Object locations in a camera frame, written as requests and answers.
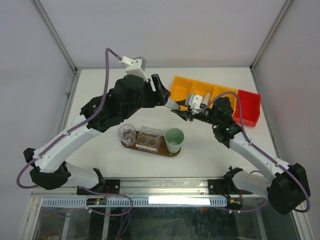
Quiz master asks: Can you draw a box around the white toothpaste tube black cap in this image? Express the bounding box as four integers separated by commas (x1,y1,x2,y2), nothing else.
164,98,180,110

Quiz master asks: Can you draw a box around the green plastic cup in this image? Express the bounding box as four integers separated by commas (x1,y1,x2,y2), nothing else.
164,128,185,154

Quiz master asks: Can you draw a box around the clear glass holder block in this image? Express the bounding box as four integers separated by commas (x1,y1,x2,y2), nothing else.
135,126,162,153

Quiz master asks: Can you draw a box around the clear glass tumbler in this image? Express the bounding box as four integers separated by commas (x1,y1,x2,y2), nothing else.
118,124,136,146

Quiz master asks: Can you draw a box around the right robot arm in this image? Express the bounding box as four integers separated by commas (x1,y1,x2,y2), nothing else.
172,96,311,215

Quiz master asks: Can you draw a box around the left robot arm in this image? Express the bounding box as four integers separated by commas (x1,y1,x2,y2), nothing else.
23,74,171,195

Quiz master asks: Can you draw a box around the wooden oval tray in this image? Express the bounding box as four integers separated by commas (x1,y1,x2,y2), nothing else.
121,131,181,158

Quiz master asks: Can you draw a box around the yellow bin left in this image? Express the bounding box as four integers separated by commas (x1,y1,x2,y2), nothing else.
170,76,195,102

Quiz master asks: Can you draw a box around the yellow bin middle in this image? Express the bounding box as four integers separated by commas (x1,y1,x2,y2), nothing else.
187,80,216,108

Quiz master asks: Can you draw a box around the red plastic bin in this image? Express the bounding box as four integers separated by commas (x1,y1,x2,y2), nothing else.
237,89,261,127

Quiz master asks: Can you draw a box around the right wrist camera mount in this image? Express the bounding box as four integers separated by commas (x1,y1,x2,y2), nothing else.
185,94,203,113

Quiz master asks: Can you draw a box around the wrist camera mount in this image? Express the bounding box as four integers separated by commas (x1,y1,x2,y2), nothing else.
185,94,203,113
120,56,149,83

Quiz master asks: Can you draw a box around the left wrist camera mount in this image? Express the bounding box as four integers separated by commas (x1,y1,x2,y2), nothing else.
120,56,149,83

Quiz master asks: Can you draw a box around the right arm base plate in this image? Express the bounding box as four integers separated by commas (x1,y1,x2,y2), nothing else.
207,178,241,196

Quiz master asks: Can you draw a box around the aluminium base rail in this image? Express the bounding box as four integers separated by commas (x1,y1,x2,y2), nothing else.
32,176,271,198

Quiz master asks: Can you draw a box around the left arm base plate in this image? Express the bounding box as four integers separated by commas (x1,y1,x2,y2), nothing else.
76,179,121,196

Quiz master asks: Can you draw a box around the white cable duct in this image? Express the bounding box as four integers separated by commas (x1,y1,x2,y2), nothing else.
42,196,227,208

